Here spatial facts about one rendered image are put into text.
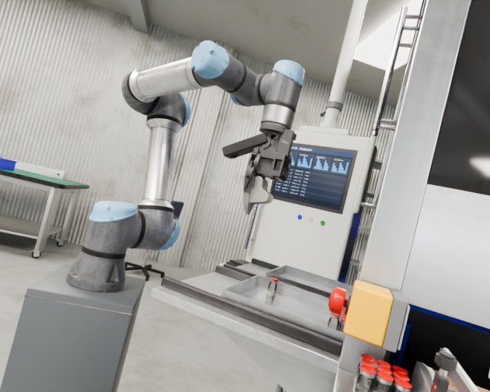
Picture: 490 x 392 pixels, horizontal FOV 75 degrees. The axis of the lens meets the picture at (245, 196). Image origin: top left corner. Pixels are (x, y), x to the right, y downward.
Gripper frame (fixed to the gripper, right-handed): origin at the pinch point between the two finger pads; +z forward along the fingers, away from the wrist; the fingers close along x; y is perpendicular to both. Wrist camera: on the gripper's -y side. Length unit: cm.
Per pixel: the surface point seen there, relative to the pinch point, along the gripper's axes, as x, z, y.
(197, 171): 328, -29, -208
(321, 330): -5.8, 18.9, 23.4
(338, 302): -19.9, 9.8, 25.5
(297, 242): 89, 11, -2
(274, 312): -5.9, 18.8, 13.8
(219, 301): -8.1, 20.1, 2.5
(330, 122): 93, -52, -2
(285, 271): 54, 20, 2
